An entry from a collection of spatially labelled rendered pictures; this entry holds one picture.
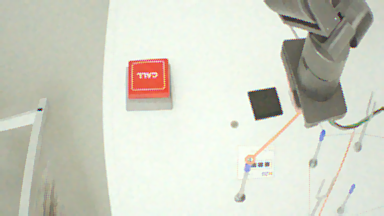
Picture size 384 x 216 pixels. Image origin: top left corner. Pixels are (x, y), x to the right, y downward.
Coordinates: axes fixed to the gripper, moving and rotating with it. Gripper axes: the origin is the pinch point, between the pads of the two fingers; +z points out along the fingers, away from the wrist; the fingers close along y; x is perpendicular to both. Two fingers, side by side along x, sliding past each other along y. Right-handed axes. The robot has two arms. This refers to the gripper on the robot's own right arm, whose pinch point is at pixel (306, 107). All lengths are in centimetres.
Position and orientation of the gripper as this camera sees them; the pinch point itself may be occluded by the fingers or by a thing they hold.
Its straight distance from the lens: 106.2
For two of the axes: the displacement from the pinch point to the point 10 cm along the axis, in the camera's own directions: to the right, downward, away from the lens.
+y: -2.3, -9.1, 3.5
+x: -9.7, 1.9, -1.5
